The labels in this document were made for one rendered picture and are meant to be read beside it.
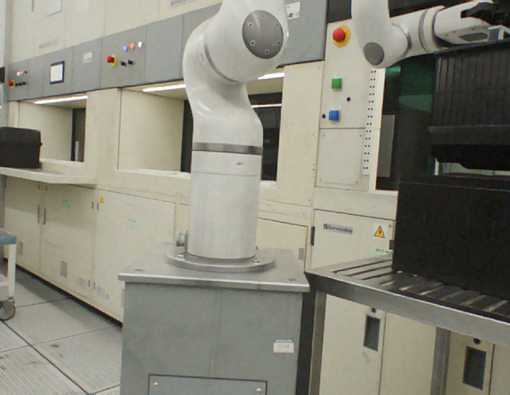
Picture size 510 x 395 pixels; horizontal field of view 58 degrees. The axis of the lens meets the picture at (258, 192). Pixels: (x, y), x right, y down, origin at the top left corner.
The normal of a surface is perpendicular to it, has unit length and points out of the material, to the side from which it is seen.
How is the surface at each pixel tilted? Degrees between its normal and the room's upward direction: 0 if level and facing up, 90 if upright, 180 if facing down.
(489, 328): 90
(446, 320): 90
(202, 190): 90
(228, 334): 90
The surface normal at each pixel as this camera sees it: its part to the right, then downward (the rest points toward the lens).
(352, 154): -0.70, 0.00
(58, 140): 0.72, 0.09
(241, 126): 0.42, -0.07
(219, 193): -0.09, 0.05
